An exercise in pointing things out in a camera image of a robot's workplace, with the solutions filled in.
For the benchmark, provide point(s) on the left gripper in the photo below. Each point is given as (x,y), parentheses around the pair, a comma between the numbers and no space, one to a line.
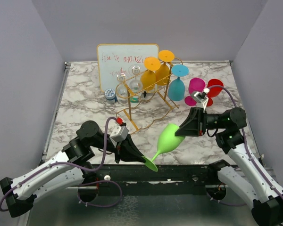
(128,151)

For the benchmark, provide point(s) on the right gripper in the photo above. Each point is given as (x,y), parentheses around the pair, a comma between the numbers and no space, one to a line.
(191,126)

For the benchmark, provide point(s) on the green wine glass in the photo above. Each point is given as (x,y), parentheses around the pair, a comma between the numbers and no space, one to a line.
(167,142)

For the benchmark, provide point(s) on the red wine glass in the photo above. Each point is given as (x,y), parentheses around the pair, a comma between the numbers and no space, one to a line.
(214,92)

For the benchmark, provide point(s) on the teal wine glass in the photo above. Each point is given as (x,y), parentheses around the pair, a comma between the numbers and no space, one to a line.
(176,88)

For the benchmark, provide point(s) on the pink wine glass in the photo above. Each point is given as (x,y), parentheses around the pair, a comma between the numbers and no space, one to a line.
(195,84)

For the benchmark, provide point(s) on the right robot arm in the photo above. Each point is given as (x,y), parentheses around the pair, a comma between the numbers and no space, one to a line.
(259,191)

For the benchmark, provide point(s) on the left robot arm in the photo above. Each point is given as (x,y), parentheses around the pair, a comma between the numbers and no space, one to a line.
(75,165)

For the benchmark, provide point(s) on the front clear wine glass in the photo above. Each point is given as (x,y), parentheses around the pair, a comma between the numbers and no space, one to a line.
(121,89)

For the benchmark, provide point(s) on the clear wine glass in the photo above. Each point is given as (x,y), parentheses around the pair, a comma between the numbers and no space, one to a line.
(121,89)
(135,84)

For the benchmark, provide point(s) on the rear orange wine glass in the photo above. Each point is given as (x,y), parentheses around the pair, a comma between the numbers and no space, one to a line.
(166,56)

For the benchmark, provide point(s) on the orange wine glass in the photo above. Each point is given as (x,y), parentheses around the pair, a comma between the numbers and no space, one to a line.
(166,56)
(148,78)

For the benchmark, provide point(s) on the front orange wine glass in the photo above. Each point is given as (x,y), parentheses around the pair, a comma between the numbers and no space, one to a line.
(148,78)

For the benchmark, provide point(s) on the rear clear wine glass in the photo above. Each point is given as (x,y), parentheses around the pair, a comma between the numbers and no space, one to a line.
(135,84)

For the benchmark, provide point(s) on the blue white small can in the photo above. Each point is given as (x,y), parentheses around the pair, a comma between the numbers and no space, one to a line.
(110,96)

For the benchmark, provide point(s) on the yellow framed whiteboard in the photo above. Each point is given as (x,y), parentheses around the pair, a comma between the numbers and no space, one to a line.
(116,60)

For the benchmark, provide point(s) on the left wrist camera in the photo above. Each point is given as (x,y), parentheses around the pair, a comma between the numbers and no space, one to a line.
(119,133)

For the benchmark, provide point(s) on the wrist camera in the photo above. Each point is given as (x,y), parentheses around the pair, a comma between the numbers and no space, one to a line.
(201,98)
(119,133)

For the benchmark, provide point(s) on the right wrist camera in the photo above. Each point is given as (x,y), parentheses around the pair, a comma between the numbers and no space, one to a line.
(201,98)

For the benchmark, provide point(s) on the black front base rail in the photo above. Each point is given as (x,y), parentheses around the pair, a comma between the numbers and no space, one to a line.
(138,180)

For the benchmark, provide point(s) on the gold wire glass rack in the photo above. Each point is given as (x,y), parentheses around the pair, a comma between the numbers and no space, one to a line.
(156,106)

